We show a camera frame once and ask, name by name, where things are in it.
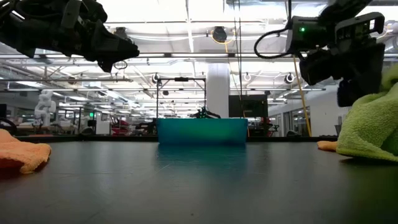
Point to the red equipment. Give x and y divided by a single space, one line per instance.
119 127

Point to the green microfiber towel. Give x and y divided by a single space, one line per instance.
370 130

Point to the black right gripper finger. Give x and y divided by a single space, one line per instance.
348 93

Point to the black wall screen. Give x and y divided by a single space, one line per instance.
248 105

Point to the orange microfiber towel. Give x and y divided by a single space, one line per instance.
18 152
326 145

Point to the black background robot arm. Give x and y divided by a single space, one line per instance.
203 113

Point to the black camera rig frame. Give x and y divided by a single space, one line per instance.
157 96

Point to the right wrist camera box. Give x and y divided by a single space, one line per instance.
317 68

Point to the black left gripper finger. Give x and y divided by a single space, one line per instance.
105 65
112 46

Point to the long light bar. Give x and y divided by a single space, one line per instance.
186 55

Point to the white pillar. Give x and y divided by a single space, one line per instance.
217 90

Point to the blue plastic bin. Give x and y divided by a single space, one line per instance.
202 130

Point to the white cabinet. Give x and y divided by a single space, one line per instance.
102 124

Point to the grey office chair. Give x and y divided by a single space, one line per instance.
337 129

